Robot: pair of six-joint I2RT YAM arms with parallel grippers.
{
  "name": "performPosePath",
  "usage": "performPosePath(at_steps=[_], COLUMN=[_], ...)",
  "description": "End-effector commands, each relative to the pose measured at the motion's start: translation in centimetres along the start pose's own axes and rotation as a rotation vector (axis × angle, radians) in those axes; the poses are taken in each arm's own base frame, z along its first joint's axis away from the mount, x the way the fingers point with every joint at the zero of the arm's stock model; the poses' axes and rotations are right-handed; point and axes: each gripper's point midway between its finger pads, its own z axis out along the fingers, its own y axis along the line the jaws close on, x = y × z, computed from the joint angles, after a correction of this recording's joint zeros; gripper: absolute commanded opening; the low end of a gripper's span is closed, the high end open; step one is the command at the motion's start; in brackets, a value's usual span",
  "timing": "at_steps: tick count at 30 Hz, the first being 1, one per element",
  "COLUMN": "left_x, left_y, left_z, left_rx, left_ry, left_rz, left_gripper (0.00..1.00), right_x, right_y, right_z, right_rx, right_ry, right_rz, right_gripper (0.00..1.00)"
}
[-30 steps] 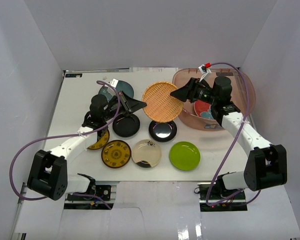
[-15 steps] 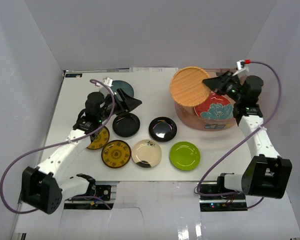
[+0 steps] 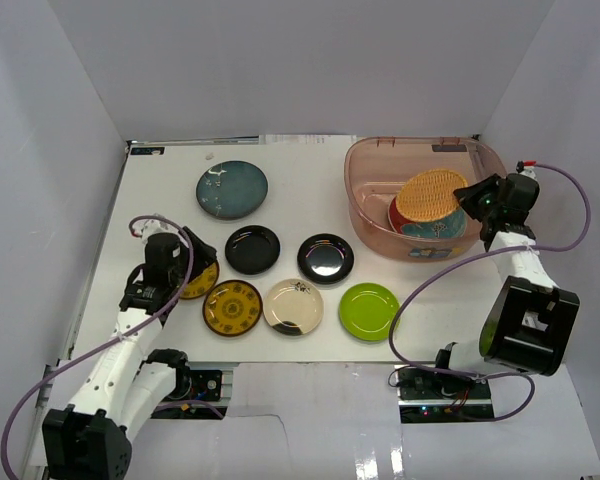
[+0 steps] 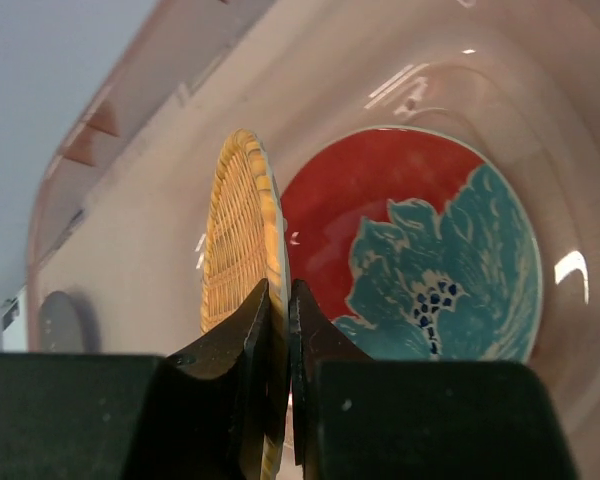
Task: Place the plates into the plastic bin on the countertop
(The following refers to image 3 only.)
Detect yellow patterned plate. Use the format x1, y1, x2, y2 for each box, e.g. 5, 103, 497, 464
180, 261, 220, 300
202, 280, 263, 338

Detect red and teal plate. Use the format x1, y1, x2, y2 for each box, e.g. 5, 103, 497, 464
387, 199, 467, 239

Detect woven bamboo plate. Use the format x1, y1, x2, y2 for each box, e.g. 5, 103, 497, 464
395, 169, 468, 222

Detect glossy black plate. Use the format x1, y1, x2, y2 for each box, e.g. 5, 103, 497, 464
297, 233, 355, 285

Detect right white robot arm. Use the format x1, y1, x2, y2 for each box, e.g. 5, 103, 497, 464
431, 164, 580, 399

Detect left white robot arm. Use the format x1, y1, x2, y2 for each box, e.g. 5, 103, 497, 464
42, 219, 217, 479

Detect pink translucent plastic bin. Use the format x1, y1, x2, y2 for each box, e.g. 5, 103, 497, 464
344, 137, 506, 262

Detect black plate left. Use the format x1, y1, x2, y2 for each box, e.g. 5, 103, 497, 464
224, 225, 281, 275

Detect dark blue ceramic plate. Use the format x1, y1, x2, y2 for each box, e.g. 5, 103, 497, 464
195, 160, 269, 220

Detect cream plate with black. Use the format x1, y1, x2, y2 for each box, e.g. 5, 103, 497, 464
263, 278, 324, 337

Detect black label sticker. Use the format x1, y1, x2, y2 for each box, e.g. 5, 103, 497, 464
129, 146, 165, 156

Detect papers at table back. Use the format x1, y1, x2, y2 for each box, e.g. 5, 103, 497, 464
258, 134, 358, 146

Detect lime green plate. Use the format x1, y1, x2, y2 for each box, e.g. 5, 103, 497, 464
338, 282, 400, 343

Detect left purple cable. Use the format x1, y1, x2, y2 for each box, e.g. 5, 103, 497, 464
0, 214, 196, 480

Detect purple cable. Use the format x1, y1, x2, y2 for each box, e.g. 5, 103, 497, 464
388, 162, 592, 424
0, 214, 196, 480

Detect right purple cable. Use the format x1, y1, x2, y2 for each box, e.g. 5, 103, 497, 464
388, 162, 592, 424

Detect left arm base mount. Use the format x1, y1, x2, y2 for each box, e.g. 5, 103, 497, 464
152, 370, 227, 420

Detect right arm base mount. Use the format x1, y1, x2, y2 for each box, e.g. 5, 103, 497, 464
387, 366, 495, 424

